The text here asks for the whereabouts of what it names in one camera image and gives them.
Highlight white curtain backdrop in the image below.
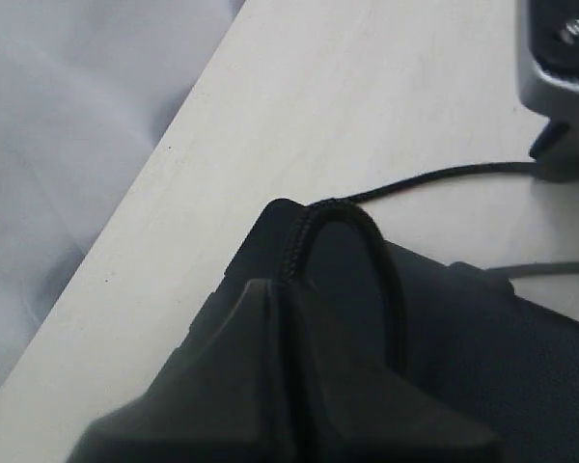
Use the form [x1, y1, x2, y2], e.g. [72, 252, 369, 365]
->
[0, 1, 241, 387]

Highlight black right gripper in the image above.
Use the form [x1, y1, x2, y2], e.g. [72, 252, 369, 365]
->
[529, 105, 579, 181]

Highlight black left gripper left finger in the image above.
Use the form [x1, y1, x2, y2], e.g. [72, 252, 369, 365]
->
[69, 280, 294, 462]

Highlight black cord with loop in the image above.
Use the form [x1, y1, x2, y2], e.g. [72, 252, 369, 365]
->
[275, 161, 551, 377]

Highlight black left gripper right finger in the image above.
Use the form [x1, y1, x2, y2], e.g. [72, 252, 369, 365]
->
[282, 285, 502, 462]

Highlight black plastic carrying case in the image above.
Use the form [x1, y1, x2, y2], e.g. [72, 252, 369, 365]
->
[185, 200, 579, 462]

